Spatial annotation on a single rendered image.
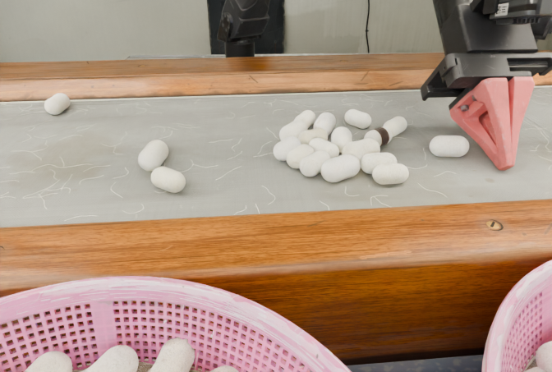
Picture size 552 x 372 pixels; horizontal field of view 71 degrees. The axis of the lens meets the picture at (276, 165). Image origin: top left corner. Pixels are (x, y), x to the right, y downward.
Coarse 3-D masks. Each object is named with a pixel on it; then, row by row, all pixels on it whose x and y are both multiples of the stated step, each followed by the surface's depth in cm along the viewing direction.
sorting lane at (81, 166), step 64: (0, 128) 44; (64, 128) 44; (128, 128) 44; (192, 128) 44; (256, 128) 44; (448, 128) 43; (0, 192) 32; (64, 192) 32; (128, 192) 32; (192, 192) 32; (256, 192) 32; (320, 192) 32; (384, 192) 32; (448, 192) 32; (512, 192) 32
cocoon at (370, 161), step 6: (366, 156) 34; (372, 156) 34; (378, 156) 34; (384, 156) 34; (390, 156) 34; (360, 162) 35; (366, 162) 34; (372, 162) 34; (378, 162) 34; (384, 162) 34; (390, 162) 34; (396, 162) 34; (366, 168) 34; (372, 168) 34
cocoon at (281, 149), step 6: (288, 138) 37; (294, 138) 37; (276, 144) 36; (282, 144) 36; (288, 144) 36; (294, 144) 37; (300, 144) 37; (276, 150) 36; (282, 150) 36; (288, 150) 36; (276, 156) 36; (282, 156) 36
